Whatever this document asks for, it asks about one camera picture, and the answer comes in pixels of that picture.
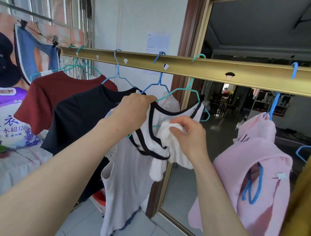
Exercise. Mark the person's right hand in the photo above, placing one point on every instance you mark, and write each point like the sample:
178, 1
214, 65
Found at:
192, 138

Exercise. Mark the person's left hand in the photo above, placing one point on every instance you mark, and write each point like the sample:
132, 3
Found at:
133, 111

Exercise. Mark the white black-trimmed tank top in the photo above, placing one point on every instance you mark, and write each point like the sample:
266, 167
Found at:
165, 131

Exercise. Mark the black t-shirt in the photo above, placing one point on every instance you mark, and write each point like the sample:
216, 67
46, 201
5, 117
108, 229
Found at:
80, 121

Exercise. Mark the pink t-shirt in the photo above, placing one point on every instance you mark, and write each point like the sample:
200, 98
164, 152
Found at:
255, 150

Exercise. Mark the white lace blouse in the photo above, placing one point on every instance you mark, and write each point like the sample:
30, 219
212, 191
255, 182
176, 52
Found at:
128, 180

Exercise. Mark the dark red t-shirt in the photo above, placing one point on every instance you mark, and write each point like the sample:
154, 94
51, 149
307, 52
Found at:
48, 102

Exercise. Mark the gold clothes rail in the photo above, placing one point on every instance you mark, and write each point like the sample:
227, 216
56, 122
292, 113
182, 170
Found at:
255, 75

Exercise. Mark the grey striped white tank top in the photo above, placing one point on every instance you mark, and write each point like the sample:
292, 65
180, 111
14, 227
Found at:
46, 73

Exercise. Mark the mustard yellow t-shirt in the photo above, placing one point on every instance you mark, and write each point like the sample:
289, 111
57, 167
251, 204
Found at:
298, 201

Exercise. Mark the person's left forearm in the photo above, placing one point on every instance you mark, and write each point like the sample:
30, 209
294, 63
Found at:
56, 182

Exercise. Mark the person's right forearm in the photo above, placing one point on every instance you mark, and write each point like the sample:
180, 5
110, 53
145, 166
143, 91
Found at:
216, 201

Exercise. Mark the white paper notice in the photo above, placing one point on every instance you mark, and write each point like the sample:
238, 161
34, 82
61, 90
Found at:
158, 42

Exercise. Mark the striped rag mop head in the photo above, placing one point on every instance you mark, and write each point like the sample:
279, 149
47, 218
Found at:
73, 68

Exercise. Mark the orange patterned hanging sheet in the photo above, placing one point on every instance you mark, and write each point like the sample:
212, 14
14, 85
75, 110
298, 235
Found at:
70, 36

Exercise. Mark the metal mop poles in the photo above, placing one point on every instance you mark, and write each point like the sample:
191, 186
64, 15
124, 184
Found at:
87, 24

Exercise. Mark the purple white detergent bag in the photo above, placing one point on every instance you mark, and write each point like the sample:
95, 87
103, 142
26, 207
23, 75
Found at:
14, 126

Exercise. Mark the blue fabric cover white trim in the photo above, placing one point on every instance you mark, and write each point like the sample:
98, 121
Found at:
26, 56

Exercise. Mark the white red floral cloth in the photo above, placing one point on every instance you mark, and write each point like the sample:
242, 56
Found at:
19, 167

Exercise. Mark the window with metal bars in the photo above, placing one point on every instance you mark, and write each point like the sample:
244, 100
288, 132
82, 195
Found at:
53, 9

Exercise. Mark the navy bucket hat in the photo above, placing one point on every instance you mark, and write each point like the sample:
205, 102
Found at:
8, 68

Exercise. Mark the green leafy plant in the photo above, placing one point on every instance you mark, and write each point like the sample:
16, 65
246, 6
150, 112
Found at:
3, 148

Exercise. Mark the grey metal window pole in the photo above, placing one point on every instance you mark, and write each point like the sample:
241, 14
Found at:
36, 15

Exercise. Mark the indoor wall shelf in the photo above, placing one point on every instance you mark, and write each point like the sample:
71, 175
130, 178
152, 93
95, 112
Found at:
279, 107

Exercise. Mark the brown door frame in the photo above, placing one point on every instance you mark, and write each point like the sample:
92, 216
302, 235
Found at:
192, 31

